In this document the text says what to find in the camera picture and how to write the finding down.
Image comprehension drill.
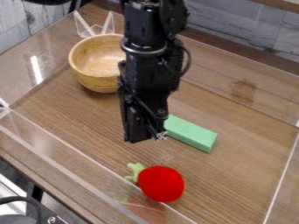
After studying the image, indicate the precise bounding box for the clear acrylic front wall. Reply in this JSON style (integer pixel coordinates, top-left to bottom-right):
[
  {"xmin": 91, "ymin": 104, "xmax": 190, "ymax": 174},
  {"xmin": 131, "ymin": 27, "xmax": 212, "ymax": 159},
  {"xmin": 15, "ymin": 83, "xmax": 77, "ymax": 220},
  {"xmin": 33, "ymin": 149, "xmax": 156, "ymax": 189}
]
[{"xmin": 0, "ymin": 105, "xmax": 197, "ymax": 224}]

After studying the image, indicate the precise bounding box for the clear acrylic corner bracket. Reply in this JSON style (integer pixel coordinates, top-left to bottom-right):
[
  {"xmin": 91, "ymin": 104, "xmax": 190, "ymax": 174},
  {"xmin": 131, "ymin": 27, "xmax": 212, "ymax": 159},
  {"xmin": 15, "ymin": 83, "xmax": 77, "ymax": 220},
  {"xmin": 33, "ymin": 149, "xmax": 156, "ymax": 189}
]
[{"xmin": 73, "ymin": 10, "xmax": 114, "ymax": 39}]

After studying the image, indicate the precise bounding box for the wooden bowl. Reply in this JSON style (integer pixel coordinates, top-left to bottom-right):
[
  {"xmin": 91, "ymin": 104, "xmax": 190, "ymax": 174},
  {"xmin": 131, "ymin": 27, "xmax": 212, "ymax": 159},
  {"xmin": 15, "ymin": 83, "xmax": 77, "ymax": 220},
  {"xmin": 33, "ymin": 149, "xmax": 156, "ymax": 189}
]
[{"xmin": 67, "ymin": 34, "xmax": 125, "ymax": 94}]

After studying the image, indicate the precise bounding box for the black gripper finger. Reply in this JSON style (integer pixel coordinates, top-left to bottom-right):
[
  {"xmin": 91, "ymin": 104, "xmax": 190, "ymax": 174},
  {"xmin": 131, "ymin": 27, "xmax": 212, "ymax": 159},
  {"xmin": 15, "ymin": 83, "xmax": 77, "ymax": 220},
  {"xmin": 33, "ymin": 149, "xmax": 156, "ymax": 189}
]
[
  {"xmin": 134, "ymin": 99, "xmax": 168, "ymax": 140},
  {"xmin": 117, "ymin": 90, "xmax": 152, "ymax": 144}
]

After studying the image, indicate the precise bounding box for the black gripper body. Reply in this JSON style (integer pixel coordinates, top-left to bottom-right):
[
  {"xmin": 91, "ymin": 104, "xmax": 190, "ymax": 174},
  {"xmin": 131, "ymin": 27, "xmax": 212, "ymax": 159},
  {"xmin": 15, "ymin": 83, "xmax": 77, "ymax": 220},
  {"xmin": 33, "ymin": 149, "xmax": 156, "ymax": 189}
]
[{"xmin": 117, "ymin": 38, "xmax": 192, "ymax": 117}]

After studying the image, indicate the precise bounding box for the green rectangular block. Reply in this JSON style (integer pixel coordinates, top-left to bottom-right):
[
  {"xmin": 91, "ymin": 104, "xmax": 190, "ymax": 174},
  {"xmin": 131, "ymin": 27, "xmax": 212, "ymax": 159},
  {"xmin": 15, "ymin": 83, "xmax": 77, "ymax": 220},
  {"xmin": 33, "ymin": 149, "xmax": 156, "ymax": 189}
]
[{"xmin": 164, "ymin": 115, "xmax": 218, "ymax": 153}]

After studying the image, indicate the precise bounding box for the black cable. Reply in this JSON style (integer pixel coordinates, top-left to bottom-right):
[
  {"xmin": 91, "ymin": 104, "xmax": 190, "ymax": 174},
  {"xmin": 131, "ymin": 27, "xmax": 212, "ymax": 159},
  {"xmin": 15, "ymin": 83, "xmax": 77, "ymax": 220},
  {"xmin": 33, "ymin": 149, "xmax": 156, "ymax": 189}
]
[{"xmin": 0, "ymin": 197, "xmax": 39, "ymax": 224}]

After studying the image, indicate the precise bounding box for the black metal table frame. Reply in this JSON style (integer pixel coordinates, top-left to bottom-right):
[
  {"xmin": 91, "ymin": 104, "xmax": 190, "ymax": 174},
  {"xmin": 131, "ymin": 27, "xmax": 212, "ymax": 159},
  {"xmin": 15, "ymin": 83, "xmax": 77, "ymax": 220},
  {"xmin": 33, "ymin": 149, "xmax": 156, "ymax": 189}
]
[{"xmin": 0, "ymin": 157, "xmax": 90, "ymax": 224}]

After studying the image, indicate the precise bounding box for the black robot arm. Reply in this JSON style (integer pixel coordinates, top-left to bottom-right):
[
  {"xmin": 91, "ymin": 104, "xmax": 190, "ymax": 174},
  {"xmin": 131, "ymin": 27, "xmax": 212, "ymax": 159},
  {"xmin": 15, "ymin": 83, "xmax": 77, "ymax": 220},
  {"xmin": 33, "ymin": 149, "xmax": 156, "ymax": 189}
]
[{"xmin": 117, "ymin": 0, "xmax": 192, "ymax": 144}]

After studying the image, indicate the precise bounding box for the red plush fruit green stem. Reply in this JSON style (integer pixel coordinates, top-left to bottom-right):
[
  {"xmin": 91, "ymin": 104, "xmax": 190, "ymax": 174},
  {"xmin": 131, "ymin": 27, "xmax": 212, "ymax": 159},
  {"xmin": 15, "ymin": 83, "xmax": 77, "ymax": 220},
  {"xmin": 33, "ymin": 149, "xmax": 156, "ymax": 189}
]
[{"xmin": 125, "ymin": 163, "xmax": 184, "ymax": 202}]

